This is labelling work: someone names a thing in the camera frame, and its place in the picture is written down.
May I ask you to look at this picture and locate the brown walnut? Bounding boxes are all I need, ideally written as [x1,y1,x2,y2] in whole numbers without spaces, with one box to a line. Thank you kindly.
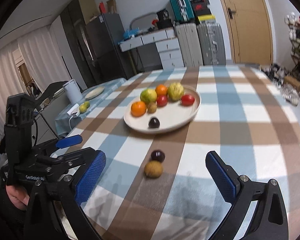
[147,102,157,114]
[144,160,164,179]

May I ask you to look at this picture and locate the large red tomato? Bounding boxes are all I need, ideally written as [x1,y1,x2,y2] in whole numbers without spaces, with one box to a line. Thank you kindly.
[180,94,195,106]

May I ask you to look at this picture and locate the cream round plate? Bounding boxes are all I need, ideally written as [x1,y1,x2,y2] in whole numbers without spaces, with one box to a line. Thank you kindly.
[123,85,202,134]

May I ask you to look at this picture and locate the orange on plate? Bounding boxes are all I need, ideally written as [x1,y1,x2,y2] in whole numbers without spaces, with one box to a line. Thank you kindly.
[155,84,168,96]

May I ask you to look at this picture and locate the white drawer desk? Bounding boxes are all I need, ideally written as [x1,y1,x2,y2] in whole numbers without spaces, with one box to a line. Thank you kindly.
[119,27,185,69]

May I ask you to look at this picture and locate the wrinkled yellow-green fruit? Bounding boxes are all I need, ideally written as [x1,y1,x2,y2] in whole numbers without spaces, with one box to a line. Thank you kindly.
[167,82,184,101]

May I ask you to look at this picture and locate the dark purple plum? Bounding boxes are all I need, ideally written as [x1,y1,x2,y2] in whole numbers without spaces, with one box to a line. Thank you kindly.
[148,117,160,129]

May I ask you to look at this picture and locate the wooden door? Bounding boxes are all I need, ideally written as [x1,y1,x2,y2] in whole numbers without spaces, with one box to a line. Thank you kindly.
[221,0,273,65]

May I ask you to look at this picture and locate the dark grey refrigerator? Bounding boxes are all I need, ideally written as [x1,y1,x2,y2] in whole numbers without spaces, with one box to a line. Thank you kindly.
[86,13,134,82]

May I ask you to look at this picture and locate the person's left hand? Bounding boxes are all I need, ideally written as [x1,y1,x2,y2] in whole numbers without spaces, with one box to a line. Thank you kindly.
[6,185,30,210]

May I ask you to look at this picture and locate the checkered tablecloth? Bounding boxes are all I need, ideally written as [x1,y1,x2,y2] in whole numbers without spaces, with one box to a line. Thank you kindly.
[72,66,300,239]

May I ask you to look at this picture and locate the teal suitcase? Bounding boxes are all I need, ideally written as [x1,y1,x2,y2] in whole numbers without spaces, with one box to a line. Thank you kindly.
[170,0,194,23]

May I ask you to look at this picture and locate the stacked shoe boxes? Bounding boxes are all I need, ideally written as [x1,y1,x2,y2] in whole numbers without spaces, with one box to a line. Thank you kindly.
[190,0,216,25]

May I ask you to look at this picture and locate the dark plum near walnut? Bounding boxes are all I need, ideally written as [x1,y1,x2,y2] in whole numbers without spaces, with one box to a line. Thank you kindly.
[151,150,165,163]

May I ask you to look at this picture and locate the smooth yellow-green fruit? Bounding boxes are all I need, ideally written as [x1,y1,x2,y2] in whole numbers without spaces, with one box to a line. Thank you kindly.
[140,88,157,105]

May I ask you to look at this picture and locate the white curtain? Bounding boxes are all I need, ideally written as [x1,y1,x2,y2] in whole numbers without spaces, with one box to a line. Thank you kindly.
[0,26,71,134]

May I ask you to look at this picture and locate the silver suitcase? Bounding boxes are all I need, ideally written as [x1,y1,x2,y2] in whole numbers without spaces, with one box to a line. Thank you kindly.
[197,22,226,66]

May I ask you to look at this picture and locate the green lime pair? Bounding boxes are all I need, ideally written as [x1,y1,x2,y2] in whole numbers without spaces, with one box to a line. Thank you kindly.
[79,101,90,113]

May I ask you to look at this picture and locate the small red tomato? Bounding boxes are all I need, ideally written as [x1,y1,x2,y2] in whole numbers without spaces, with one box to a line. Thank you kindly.
[157,95,168,107]

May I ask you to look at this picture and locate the small side plate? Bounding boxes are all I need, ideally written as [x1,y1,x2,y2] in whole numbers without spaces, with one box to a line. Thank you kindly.
[85,86,104,100]

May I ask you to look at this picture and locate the brown walnut front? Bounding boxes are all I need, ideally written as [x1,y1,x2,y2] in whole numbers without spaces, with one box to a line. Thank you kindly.
[147,102,157,114]

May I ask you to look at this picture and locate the orange citrus fruit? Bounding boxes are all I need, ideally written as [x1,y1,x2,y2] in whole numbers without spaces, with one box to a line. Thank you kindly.
[130,101,147,117]

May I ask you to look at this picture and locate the brown walnut back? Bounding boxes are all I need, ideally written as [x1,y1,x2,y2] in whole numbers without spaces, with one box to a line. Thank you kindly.
[144,160,164,179]

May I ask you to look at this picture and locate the beige suitcase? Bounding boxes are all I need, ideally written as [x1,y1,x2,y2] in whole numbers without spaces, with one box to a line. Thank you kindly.
[175,23,203,67]

